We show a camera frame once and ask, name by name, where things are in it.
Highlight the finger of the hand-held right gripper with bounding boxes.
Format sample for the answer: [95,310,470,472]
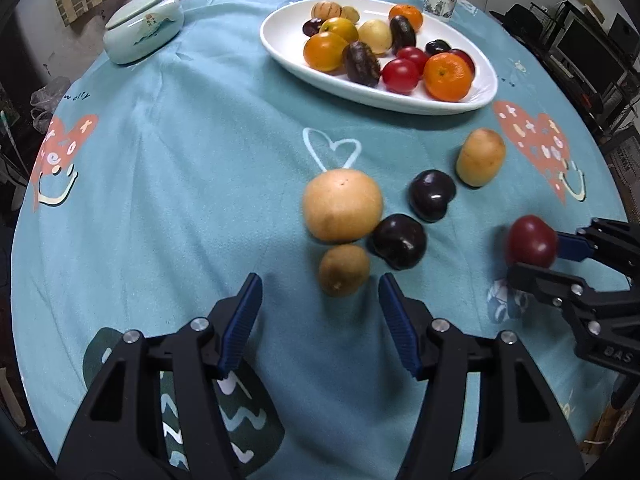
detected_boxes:
[555,217,640,281]
[506,261,640,314]

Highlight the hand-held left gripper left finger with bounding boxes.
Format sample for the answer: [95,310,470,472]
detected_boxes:
[55,272,263,480]

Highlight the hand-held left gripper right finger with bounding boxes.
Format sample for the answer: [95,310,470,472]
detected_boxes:
[378,272,586,480]

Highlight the dark red plum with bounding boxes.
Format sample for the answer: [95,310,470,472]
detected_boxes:
[506,214,559,268]
[447,48,476,76]

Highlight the orange mandarin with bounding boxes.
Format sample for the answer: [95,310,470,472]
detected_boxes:
[423,52,474,102]
[388,4,424,31]

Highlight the red tomato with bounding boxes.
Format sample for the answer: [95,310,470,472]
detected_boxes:
[382,58,421,94]
[396,46,430,73]

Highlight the dark brown passion fruit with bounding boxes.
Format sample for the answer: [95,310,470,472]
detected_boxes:
[342,41,382,87]
[390,15,417,56]

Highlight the pale yellow round fruit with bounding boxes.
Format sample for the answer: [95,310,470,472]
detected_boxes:
[357,20,393,55]

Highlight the white oval plate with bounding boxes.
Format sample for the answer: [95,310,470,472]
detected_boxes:
[259,0,499,116]

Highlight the striped brown round fruit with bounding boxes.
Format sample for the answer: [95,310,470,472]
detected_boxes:
[311,0,343,21]

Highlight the brown kiwi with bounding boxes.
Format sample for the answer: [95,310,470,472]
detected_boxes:
[318,244,372,297]

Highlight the large dark plum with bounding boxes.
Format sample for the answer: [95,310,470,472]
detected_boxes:
[370,213,427,268]
[408,170,457,223]

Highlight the cardboard box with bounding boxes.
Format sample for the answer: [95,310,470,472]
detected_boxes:
[607,135,640,201]

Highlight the yellow brown oval fruit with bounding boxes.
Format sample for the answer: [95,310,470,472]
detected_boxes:
[455,128,507,188]

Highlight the large tan pear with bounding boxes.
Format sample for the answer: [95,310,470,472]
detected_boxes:
[302,169,384,243]

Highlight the light blue printed tablecloth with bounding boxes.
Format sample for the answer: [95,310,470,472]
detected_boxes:
[10,0,631,480]

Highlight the black computer monitor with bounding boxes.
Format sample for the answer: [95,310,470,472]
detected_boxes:
[555,12,632,97]

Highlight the dark chair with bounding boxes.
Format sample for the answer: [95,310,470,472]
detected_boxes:
[492,4,556,51]

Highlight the clear plastic bag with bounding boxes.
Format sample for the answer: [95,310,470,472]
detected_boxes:
[30,77,71,133]

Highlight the pale green lidded ceramic jar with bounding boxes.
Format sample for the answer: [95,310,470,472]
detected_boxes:
[102,0,185,65]

